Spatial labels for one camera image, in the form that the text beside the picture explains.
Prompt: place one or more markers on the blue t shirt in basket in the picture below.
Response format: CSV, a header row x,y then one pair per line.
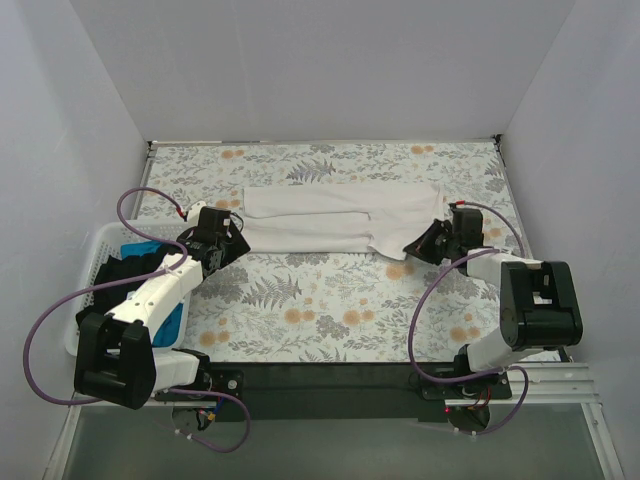
x,y
146,257

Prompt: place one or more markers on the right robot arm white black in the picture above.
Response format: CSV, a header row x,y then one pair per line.
x,y
538,306

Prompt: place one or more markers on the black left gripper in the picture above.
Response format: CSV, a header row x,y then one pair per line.
x,y
228,241

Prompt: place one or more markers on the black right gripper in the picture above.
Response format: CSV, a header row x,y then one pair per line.
x,y
435,240

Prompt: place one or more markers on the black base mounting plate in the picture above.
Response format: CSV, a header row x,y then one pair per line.
x,y
336,391

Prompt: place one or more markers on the white t shirt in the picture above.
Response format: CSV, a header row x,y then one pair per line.
x,y
340,218

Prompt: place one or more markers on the black t shirt in basket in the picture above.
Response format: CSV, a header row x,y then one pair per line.
x,y
105,299

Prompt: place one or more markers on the aluminium front rail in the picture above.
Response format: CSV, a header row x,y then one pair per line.
x,y
548,429

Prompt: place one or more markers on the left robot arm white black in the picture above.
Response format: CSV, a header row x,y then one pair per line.
x,y
116,360

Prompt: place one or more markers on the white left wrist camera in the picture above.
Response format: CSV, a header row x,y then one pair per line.
x,y
192,210

